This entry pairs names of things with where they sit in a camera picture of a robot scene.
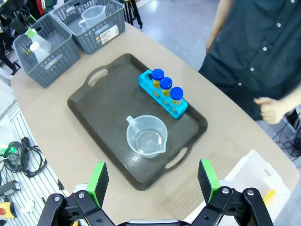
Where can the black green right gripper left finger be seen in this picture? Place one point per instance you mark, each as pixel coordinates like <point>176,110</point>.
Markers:
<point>58,212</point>

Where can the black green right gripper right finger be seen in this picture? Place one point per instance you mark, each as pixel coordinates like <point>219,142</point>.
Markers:
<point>249,209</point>

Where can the clear plastic measuring cup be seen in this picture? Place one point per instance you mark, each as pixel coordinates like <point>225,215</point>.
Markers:
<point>94,16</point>
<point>147,141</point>

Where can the yellow tube with blue cap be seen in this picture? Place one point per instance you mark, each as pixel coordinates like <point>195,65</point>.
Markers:
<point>157,74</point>
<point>176,93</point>
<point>269,196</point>
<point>166,83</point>

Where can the person's right forearm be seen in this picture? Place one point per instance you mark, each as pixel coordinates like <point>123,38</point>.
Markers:
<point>216,23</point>

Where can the person's left forearm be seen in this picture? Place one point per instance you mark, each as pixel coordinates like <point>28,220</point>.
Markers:
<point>294,100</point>

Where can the person's left hand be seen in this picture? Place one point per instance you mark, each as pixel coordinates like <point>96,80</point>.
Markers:
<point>271,110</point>

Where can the yellow black tool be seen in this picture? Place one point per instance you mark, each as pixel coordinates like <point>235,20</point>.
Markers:
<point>74,223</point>

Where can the white round object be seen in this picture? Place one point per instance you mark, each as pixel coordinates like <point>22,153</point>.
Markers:
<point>80,188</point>

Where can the white perforated plastic basket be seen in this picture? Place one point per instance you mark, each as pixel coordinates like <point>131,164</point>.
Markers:
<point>254,169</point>

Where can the red emergency stop button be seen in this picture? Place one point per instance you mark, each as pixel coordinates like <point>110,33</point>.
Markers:
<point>7,209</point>

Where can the black grey handheld device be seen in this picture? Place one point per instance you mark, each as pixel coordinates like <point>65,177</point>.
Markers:
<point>9,187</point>

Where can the dark brown serving tray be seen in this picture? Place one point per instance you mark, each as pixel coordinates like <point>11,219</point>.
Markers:
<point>105,113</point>

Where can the blue test tube rack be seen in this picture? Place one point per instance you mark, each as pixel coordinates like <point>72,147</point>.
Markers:
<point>180,111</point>

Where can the clear flask with white cap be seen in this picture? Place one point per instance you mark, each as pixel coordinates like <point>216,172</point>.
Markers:
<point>38,54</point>

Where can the white squeeze bottles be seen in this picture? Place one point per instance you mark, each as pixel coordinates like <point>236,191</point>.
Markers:
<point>42,43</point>

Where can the grey plastic basket with label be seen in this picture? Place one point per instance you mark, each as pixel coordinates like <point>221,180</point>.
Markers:
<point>94,43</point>

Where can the person in dark shirt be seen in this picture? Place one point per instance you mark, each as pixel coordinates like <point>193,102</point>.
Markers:
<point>258,35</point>

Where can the black equipment with green parts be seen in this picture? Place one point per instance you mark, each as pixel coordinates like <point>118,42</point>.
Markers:
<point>18,22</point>

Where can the black tripod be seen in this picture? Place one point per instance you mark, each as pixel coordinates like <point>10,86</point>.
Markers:
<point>136,16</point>

